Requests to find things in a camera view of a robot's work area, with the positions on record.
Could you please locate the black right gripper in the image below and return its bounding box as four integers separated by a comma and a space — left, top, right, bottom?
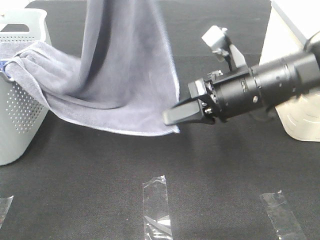
162, 66, 265, 126

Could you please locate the grey microfibre towel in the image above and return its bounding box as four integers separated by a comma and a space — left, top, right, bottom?
0, 0, 180, 137

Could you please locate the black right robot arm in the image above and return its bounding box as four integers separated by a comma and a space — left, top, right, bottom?
162, 25, 320, 126

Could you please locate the blue towel in basket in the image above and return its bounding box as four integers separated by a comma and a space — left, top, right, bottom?
0, 59, 14, 82

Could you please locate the black felt table mat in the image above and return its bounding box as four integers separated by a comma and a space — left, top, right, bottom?
0, 0, 320, 240

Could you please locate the middle clear tape strip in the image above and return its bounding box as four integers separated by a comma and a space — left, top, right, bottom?
142, 175, 173, 240

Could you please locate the clear tape strip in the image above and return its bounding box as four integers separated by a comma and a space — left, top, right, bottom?
142, 175, 173, 240
259, 190, 307, 240
0, 195, 14, 229

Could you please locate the cream white plastic basket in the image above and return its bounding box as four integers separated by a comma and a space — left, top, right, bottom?
259, 0, 320, 142

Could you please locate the right clear tape strip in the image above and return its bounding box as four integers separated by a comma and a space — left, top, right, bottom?
259, 190, 307, 240

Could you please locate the grey perforated laundry basket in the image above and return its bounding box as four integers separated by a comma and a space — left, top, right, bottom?
0, 8, 51, 166

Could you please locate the left clear tape strip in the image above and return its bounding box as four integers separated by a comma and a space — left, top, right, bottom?
0, 195, 14, 229

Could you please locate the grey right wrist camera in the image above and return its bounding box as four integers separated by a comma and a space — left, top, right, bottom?
201, 25, 229, 57

